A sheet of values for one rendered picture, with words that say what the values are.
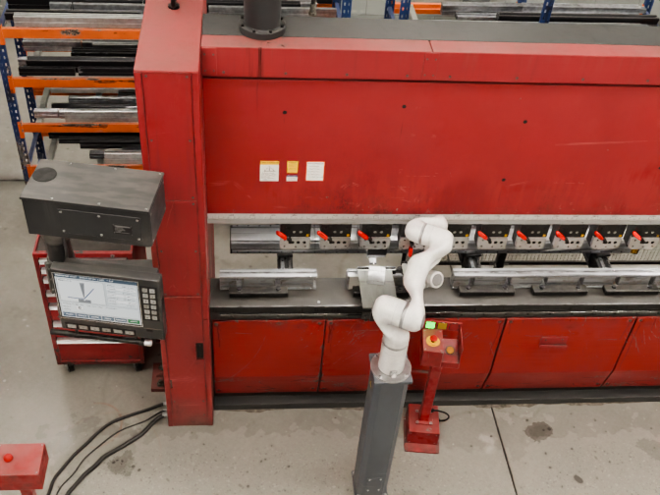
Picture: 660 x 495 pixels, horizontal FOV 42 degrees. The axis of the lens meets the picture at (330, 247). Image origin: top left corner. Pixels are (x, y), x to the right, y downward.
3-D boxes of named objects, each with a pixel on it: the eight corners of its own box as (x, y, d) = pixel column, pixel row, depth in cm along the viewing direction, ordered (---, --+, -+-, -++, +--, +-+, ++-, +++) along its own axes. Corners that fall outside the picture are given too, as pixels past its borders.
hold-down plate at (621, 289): (604, 295, 459) (606, 291, 457) (601, 288, 463) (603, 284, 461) (658, 295, 462) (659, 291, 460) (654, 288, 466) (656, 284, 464)
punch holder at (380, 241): (358, 248, 428) (362, 224, 417) (357, 238, 434) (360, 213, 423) (388, 248, 430) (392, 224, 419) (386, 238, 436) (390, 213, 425)
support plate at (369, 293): (362, 308, 424) (362, 307, 423) (357, 271, 443) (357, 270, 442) (398, 308, 425) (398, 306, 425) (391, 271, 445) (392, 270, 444)
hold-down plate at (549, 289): (532, 296, 455) (533, 292, 453) (529, 288, 459) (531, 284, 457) (586, 295, 458) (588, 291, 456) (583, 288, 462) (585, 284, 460)
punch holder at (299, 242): (279, 249, 424) (280, 224, 413) (279, 238, 430) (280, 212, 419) (309, 249, 426) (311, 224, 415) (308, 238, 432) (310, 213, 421)
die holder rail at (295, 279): (219, 290, 442) (219, 277, 436) (220, 282, 447) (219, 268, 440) (315, 289, 447) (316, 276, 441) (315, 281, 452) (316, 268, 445)
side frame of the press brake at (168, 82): (168, 427, 482) (133, 70, 327) (177, 316, 544) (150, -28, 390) (212, 426, 485) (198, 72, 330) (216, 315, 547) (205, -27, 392)
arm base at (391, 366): (413, 382, 390) (419, 357, 378) (373, 384, 388) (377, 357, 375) (407, 351, 404) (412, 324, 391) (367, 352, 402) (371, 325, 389)
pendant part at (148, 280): (61, 329, 368) (48, 269, 344) (70, 308, 377) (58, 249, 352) (164, 341, 367) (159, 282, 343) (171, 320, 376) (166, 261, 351)
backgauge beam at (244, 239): (230, 254, 462) (230, 241, 455) (230, 238, 472) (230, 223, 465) (637, 254, 485) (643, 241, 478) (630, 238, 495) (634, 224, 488)
